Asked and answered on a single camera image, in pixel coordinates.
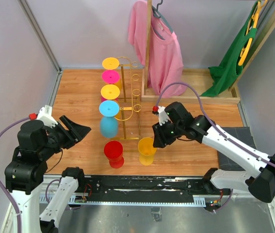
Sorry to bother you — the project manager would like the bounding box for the grey clothes hanger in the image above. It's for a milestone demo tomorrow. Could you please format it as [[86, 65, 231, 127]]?
[[152, 0, 174, 33]]

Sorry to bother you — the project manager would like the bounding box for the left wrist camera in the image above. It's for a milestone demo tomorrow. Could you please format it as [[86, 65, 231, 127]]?
[[29, 105, 58, 128]]

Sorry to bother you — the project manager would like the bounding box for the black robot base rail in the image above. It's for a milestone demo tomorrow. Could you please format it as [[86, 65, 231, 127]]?
[[69, 176, 230, 207]]

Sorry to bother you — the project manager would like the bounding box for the gold wire glass rack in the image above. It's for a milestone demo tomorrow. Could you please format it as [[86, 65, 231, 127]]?
[[113, 56, 142, 152]]

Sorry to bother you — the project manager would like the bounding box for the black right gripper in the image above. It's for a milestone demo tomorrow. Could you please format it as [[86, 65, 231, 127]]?
[[152, 118, 183, 148]]

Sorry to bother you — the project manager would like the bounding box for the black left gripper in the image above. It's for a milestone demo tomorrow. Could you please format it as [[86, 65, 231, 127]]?
[[39, 114, 91, 158]]

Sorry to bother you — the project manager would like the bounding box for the dark grey grid mat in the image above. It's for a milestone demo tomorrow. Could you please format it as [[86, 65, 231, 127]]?
[[217, 126, 257, 173]]

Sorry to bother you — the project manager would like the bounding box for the pink plastic wine glass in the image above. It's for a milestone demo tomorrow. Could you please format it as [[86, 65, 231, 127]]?
[[102, 70, 120, 84]]

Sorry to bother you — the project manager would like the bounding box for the wooden stand post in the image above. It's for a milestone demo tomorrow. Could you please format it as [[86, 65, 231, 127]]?
[[144, 0, 152, 90]]

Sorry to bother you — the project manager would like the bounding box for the pink t-shirt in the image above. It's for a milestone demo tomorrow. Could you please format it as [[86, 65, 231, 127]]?
[[128, 0, 183, 95]]

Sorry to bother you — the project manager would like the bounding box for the yellow wine glass front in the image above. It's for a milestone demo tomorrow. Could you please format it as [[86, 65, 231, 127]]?
[[138, 137, 157, 166]]

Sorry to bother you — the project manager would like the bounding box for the red plastic wine glass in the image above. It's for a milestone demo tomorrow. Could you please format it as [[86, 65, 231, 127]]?
[[103, 140, 124, 168]]

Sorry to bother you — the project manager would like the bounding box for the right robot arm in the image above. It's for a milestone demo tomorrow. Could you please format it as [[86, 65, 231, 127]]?
[[152, 102, 275, 203]]

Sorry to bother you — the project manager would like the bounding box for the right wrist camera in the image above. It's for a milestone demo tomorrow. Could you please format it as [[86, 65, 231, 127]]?
[[152, 106, 170, 126]]

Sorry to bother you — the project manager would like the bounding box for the yellow wine glass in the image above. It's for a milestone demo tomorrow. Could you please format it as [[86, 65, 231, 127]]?
[[138, 137, 157, 166], [102, 57, 120, 70], [99, 84, 120, 117]]

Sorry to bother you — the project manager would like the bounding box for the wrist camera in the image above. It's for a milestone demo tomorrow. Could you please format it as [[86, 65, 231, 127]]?
[[29, 105, 58, 128], [152, 106, 170, 126]]

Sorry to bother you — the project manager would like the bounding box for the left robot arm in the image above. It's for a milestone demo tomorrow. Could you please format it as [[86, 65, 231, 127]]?
[[4, 116, 91, 233]]

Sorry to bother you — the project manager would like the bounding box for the blue plastic wine glass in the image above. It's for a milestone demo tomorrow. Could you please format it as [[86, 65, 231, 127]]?
[[99, 100, 120, 138]]

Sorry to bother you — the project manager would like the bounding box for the green t-shirt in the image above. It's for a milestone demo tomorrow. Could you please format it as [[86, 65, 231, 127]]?
[[201, 14, 257, 97]]

